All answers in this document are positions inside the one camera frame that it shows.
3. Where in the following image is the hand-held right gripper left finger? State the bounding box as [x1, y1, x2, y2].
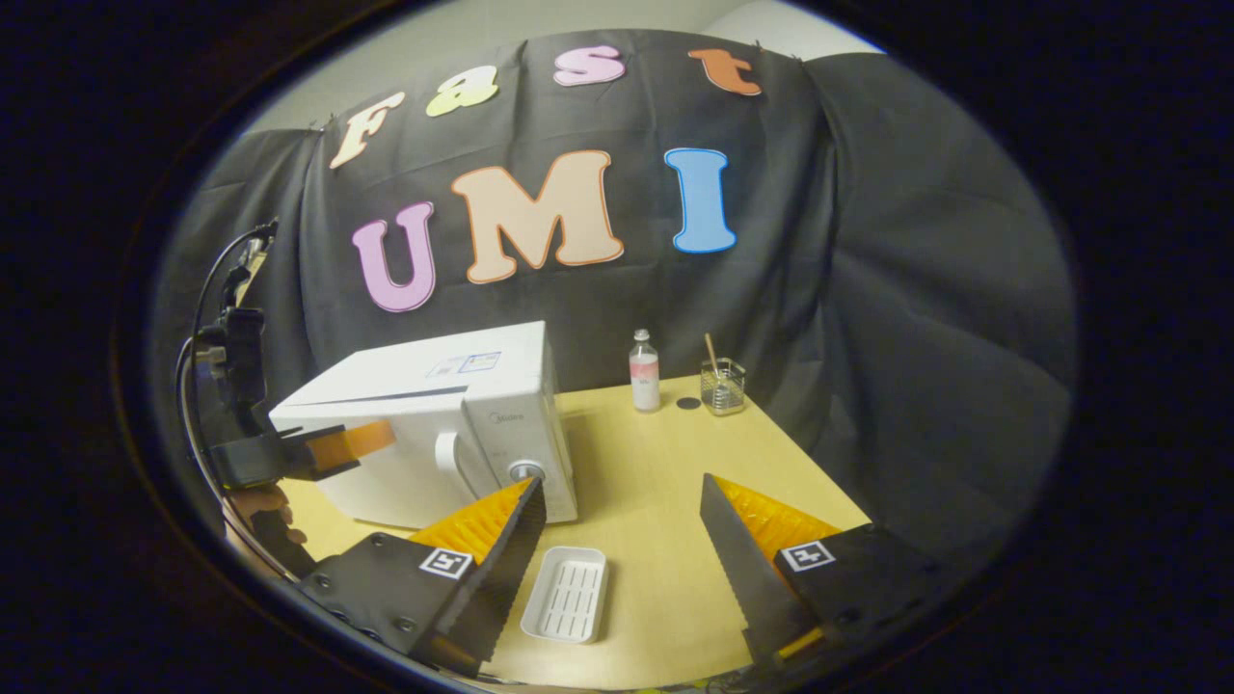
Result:
[294, 477, 548, 678]

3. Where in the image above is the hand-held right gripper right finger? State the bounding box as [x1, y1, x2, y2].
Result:
[700, 472, 965, 676]

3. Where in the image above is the white microwave oven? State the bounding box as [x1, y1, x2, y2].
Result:
[269, 321, 579, 529]

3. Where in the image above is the small white plastic tray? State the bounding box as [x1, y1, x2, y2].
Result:
[520, 547, 608, 645]

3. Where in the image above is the glass beaker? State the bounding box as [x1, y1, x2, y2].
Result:
[700, 358, 748, 417]

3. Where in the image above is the small clear bottle pink label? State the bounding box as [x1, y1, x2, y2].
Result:
[629, 329, 662, 414]

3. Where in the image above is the black backdrop cloth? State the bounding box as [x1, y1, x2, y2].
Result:
[149, 29, 1078, 550]

